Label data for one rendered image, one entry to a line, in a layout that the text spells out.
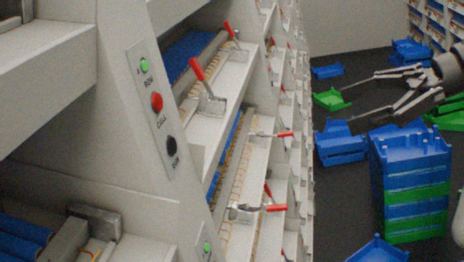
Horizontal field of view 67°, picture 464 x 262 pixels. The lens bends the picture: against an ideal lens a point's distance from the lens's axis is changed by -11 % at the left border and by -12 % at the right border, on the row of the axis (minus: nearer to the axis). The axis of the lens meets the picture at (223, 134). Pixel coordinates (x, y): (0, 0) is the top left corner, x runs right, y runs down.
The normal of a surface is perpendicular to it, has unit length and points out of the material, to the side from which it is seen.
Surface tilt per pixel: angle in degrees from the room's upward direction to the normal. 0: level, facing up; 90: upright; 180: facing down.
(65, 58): 111
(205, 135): 21
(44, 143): 90
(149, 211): 90
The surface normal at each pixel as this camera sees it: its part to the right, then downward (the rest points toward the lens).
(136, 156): -0.18, 0.46
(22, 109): 0.98, 0.18
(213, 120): 0.11, -0.87
